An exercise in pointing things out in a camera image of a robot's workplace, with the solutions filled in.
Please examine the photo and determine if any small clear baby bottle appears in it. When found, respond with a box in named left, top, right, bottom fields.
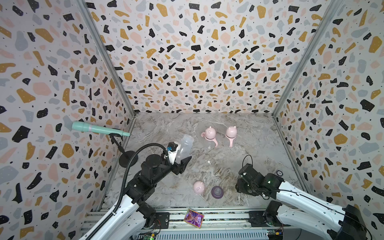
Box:
left=202, top=132, right=219, bottom=148

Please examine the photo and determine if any clear silicone nipple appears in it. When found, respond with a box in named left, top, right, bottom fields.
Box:
left=213, top=177, right=221, bottom=186

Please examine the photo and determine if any pink bottle cap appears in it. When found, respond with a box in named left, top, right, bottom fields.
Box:
left=193, top=181, right=206, bottom=195
left=204, top=126, right=217, bottom=140

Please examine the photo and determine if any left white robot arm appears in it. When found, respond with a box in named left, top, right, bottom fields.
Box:
left=81, top=154, right=192, bottom=240

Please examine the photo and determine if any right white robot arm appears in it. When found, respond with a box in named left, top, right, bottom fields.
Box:
left=236, top=164, right=373, bottom=240

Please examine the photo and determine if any small dark round token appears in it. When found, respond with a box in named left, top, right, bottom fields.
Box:
left=276, top=170, right=283, bottom=177

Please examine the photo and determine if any black microphone stand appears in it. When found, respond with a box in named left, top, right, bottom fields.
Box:
left=109, top=133, right=139, bottom=168

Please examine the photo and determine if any colourful holographic card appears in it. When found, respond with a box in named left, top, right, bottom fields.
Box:
left=184, top=209, right=204, bottom=229

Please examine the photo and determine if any mint green microphone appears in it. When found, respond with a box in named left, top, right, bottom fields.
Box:
left=72, top=122, right=131, bottom=137

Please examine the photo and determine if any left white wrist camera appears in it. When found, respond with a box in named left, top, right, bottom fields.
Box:
left=165, top=142, right=181, bottom=165

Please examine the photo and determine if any right thin black cable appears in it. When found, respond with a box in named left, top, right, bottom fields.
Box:
left=241, top=154, right=254, bottom=169

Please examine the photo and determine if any black corrugated cable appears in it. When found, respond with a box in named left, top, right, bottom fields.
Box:
left=83, top=142, right=167, bottom=240

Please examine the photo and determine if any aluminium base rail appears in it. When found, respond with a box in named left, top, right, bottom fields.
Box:
left=80, top=206, right=319, bottom=240

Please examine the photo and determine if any left corner aluminium post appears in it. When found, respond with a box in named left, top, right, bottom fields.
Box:
left=75, top=0, right=136, bottom=119

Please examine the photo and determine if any corner aluminium post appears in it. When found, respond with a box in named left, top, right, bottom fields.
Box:
left=273, top=0, right=344, bottom=119
left=75, top=0, right=136, bottom=119

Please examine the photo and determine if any right corner aluminium post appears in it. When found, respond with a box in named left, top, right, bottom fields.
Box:
left=273, top=0, right=344, bottom=119

